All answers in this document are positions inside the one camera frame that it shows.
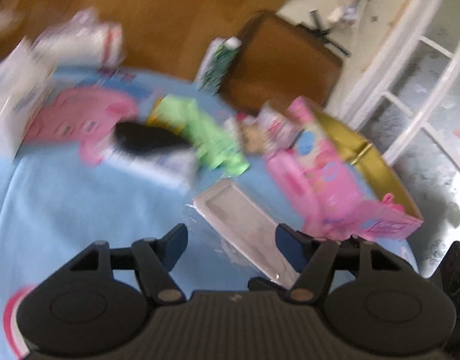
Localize pink tin box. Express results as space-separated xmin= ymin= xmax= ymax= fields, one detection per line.
xmin=266 ymin=97 xmax=423 ymax=241

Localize wet wipes pack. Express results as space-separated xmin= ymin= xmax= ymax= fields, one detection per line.
xmin=102 ymin=146 xmax=199 ymax=193

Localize black glasses case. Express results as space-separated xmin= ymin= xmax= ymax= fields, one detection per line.
xmin=114 ymin=121 xmax=192 ymax=155

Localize green plastic bag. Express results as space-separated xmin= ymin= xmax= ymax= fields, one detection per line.
xmin=146 ymin=94 xmax=249 ymax=176

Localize red white can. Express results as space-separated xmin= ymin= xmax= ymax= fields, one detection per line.
xmin=257 ymin=102 xmax=302 ymax=150

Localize green drink carton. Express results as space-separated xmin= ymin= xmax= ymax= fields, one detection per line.
xmin=194 ymin=37 xmax=241 ymax=95

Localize white tissue pack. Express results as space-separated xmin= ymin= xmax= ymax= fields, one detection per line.
xmin=0 ymin=38 xmax=55 ymax=159

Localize bagged white paper cups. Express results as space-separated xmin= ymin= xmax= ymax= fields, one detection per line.
xmin=32 ymin=7 xmax=124 ymax=68

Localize brown wood board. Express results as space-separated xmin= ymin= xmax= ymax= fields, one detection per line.
xmin=0 ymin=0 xmax=286 ymax=79

